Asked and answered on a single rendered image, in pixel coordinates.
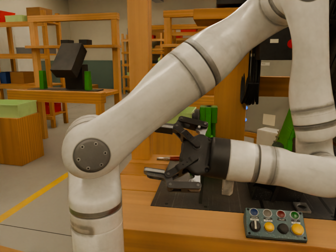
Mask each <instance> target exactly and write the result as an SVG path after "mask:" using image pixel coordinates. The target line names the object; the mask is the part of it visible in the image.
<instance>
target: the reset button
mask: <svg viewBox="0 0 336 252"><path fill-rule="evenodd" d="M264 228H265V230H266V231H268V232H272V231H273V230H274V225H273V224H272V223H271V222H266V223H265V225H264Z"/></svg>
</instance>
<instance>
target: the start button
mask: <svg viewBox="0 0 336 252"><path fill-rule="evenodd" d="M291 230H292V232H293V233H294V234H295V235H298V236H300V235H302V234H303V232H304V228H303V227H302V226H301V225H300V224H298V223H295V224H293V225H292V227H291Z"/></svg>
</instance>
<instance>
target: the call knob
mask: <svg viewBox="0 0 336 252"><path fill-rule="evenodd" d="M250 228H251V229H252V230H253V231H258V230H259V229H260V228H261V225H260V223H259V222H258V221H256V220H254V221H252V222H251V223H250Z"/></svg>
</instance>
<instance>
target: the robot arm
mask: <svg viewBox="0 0 336 252"><path fill-rule="evenodd" d="M287 27H289V31H290V36H291V43H292V62H291V71H290V78H289V87H288V100H289V107H290V113H291V118H292V123H293V128H294V132H295V152H292V151H289V150H287V149H284V148H281V147H276V146H269V145H261V144H255V143H251V142H247V141H242V140H235V139H227V138H220V137H207V136H205V134H206V132H207V131H208V125H209V124H208V122H206V121H202V120H198V119H194V118H189V117H185V116H179V118H178V120H177V122H176V123H174V124H171V123H167V122H168V121H170V120H171V119H172V118H174V117H175V116H176V115H178V114H179V113H180V112H182V111H183V110H184V109H186V108H187V107H188V106H190V105H191V104H192V103H194V102H195V101H197V100H198V99H200V98H201V97H202V96H204V95H205V94H206V93H207V92H209V91H210V90H211V89H213V88H214V87H215V86H216V85H218V84H219V83H220V82H221V81H222V80H223V79H224V78H225V77H226V76H228V74H229V73H230V72H231V71H232V70H233V69H234V68H235V67H236V66H237V65H238V64H239V63H240V61H241V60H242V59H243V58H244V57H245V56H246V54H247V53H248V52H250V51H251V50H252V49H253V48H254V47H256V46H257V45H259V44H260V43H262V42H263V41H265V40H266V39H268V38H269V37H271V36H272V35H274V34H276V33H277V32H279V31H281V30H283V29H285V28H287ZM186 129H188V130H193V131H196V133H198V135H196V136H193V135H191V134H190V133H189V132H188V131H187V130H186ZM153 132H156V133H163V134H171V135H172V134H173V133H174V134H175V135H176V136H177V137H178V138H179V139H180V141H181V142H182V143H181V153H180V155H179V163H178V164H177V165H176V166H175V167H173V168H171V169H170V170H168V171H165V169H158V168H151V167H144V171H143V172H144V174H145V175H147V177H148V178H150V179H155V180H162V181H165V183H166V188H167V191H168V192H170V193H199V192H200V191H201V187H202V184H201V182H200V177H208V178H214V179H221V180H222V191H221V194H222V195H226V196H230V195H231V194H232V193H233V187H234V181H235V182H244V183H258V184H265V185H272V186H281V187H285V188H288V189H291V190H294V191H298V192H301V193H305V194H309V195H313V196H317V197H322V198H336V156H335V155H334V149H333V138H334V137H336V107H335V101H334V96H333V90H332V83H331V74H330V38H329V0H247V1H246V2H245V3H244V4H243V5H241V6H240V7H239V8H238V9H237V10H236V11H235V12H233V13H232V14H231V15H229V16H228V17H227V18H225V19H223V20H221V21H219V22H217V23H215V24H213V25H211V26H209V27H207V28H205V29H203V30H201V31H200V32H198V33H196V34H195V35H193V36H191V37H190V38H188V39H187V40H185V41H184V42H183V43H181V44H180V45H179V46H177V47H176V48H175V49H173V50H172V51H171V52H169V53H168V54H167V55H166V56H164V57H163V58H162V59H161V60H160V61H159V62H158V63H157V64H156V65H155V66H154V67H153V68H152V69H151V70H150V71H149V72H148V73H147V74H146V75H145V76H144V78H143V79H142V80H141V81H140V82H139V84H138V85H137V86H136V87H135V88H134V89H133V90H132V91H131V92H130V93H129V94H128V95H127V96H126V97H125V98H124V99H122V100H121V101H120V102H118V103H117V104H115V105H114V106H113V107H111V108H110V109H108V110H107V111H105V112H104V113H102V114H100V115H96V114H87V115H83V116H81V117H79V118H77V119H76V120H74V121H73V122H72V123H71V124H70V126H69V127H68V129H67V131H66V133H65V136H64V139H63V143H62V148H61V155H62V160H63V164H64V166H65V168H66V169H67V172H68V205H69V214H70V225H71V236H72V247H73V252H125V250H124V228H123V204H122V187H121V177H120V163H121V162H122V161H123V160H124V159H125V158H126V157H127V156H128V155H129V154H130V153H131V152H132V151H133V150H134V149H135V148H136V147H137V146H139V145H140V144H141V143H142V142H143V141H144V140H145V139H146V138H147V137H148V136H149V135H151V134H152V133H153ZM187 173H190V174H191V175H192V176H193V177H194V178H192V179H190V180H189V181H173V180H174V179H176V178H180V177H181V176H183V175H185V174H187Z"/></svg>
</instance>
